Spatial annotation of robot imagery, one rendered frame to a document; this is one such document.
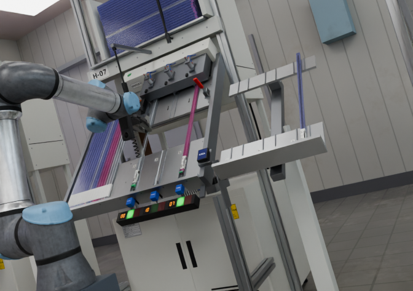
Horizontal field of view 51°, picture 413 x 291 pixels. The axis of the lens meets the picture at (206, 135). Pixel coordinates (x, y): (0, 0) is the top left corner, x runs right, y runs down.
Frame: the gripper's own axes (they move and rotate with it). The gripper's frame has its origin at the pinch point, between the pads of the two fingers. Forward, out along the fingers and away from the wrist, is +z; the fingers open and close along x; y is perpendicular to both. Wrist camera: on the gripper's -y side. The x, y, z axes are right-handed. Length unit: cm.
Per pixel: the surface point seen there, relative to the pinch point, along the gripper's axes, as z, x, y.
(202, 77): 2.7, -26.2, 20.3
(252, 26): 204, 24, 241
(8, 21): 116, 332, 334
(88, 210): -7.0, 22.8, -32.8
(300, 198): 8, -60, -41
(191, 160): -5.2, -24.9, -22.7
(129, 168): -3.8, 5.6, -17.6
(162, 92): 2.8, -5.2, 20.2
